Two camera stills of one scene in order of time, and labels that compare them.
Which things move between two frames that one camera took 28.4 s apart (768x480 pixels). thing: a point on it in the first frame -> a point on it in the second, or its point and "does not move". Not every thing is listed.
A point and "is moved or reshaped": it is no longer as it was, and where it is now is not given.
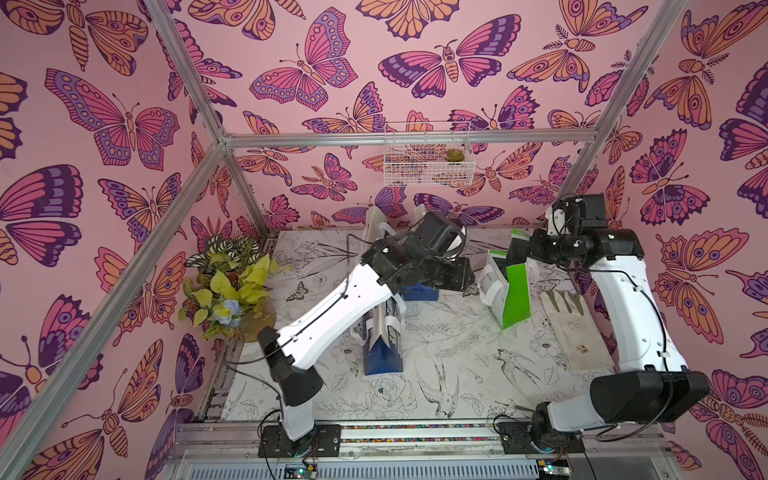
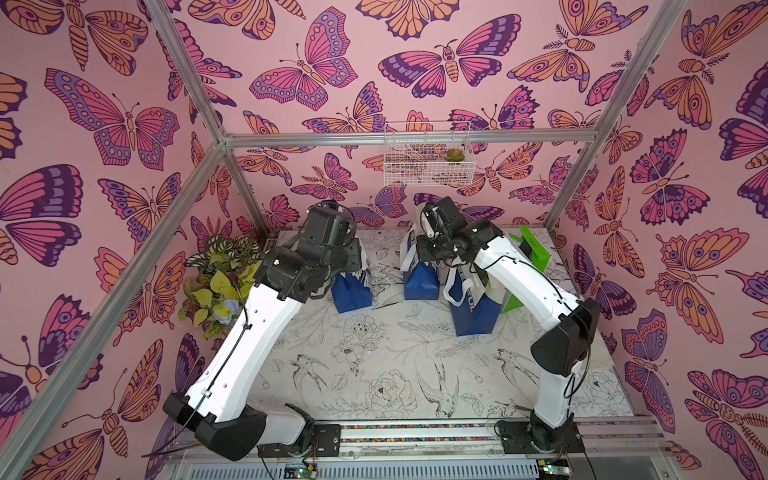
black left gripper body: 441,275 -> 350,260
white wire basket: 429,154 does not move
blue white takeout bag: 381,336 -> 475,300
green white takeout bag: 505,281 is moved or reshaped
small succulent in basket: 454,155 does not move
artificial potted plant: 229,297 does not move
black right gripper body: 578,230 -> 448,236
